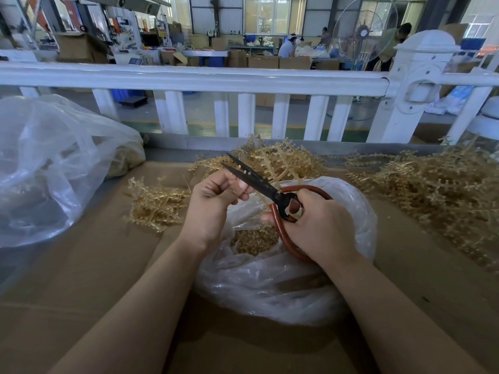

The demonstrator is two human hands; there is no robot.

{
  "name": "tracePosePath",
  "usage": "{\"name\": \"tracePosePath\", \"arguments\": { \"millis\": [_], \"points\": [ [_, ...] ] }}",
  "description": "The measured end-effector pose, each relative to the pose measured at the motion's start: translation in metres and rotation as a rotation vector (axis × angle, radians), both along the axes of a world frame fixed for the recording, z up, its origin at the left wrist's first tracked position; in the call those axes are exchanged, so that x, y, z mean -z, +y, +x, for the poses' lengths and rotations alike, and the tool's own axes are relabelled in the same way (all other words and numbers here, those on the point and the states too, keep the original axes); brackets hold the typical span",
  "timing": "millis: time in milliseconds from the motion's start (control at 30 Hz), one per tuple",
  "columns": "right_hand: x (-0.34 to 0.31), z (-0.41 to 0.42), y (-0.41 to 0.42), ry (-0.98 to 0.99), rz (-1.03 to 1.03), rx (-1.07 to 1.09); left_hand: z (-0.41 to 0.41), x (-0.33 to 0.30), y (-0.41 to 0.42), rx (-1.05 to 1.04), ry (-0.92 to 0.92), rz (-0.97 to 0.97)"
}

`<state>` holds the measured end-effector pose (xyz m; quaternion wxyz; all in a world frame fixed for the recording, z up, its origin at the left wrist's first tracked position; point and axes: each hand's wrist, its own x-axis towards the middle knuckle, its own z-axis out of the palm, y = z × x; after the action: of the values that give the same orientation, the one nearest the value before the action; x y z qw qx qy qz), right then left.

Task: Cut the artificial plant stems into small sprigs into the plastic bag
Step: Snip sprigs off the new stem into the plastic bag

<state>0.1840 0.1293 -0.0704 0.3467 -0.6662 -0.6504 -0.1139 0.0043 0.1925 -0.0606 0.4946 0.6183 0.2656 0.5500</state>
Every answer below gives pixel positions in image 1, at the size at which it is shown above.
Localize large clear plastic bag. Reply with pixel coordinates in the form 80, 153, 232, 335
0, 93, 147, 248

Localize brown cardboard sheet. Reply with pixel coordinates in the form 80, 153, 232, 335
0, 161, 499, 374

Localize heap of cut tan pieces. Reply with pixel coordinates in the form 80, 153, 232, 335
230, 225, 282, 257

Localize factory window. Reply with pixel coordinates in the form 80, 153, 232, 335
243, 0, 307, 36

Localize large pile of tan sprues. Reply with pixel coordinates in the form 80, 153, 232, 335
345, 139, 499, 271

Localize large open cardboard box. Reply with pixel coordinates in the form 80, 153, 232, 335
54, 32, 113, 65

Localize person's left forearm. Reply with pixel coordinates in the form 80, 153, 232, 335
49, 234, 209, 374

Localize medium pile of tan sprues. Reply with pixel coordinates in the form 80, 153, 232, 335
189, 135, 329, 188

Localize person's right hand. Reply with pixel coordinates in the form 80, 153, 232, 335
260, 189, 362, 268

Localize tan pieces in large bag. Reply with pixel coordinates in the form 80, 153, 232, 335
104, 141, 146, 179

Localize white fence railing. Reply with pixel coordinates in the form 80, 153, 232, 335
0, 30, 499, 145

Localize person's right forearm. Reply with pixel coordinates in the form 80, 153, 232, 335
327, 253, 491, 374

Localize small clear plastic bag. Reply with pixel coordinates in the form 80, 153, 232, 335
194, 177, 378, 328

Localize standing pedestal fan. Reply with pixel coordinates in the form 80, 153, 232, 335
327, 0, 399, 120

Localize blue plastic bin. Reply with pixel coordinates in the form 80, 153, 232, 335
111, 89, 148, 106

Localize white work table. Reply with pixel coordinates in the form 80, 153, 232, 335
182, 49, 229, 67

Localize white plastic sack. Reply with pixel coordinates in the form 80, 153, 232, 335
424, 85, 485, 116

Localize red handled black scissors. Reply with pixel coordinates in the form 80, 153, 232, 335
222, 152, 334, 264

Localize small pile of tan sprues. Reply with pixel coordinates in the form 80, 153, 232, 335
124, 177, 192, 235

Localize person's left hand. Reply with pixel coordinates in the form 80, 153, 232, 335
182, 169, 255, 252

